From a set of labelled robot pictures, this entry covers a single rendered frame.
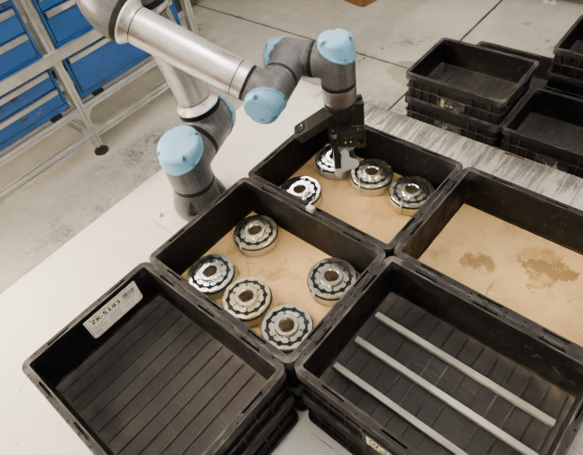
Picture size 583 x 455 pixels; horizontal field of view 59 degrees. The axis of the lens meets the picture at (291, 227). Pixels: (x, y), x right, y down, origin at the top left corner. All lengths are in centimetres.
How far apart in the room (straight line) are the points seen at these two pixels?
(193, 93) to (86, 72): 162
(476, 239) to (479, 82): 116
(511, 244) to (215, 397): 69
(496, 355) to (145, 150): 232
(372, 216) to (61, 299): 81
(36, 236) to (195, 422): 191
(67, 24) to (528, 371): 244
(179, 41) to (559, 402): 94
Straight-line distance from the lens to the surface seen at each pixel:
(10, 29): 269
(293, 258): 114
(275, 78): 104
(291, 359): 90
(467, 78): 226
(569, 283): 115
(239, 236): 117
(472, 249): 116
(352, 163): 124
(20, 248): 276
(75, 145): 296
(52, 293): 147
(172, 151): 129
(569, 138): 221
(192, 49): 105
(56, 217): 281
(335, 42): 107
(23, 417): 132
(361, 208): 122
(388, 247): 102
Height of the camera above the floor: 172
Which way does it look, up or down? 48 degrees down
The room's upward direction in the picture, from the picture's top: 11 degrees counter-clockwise
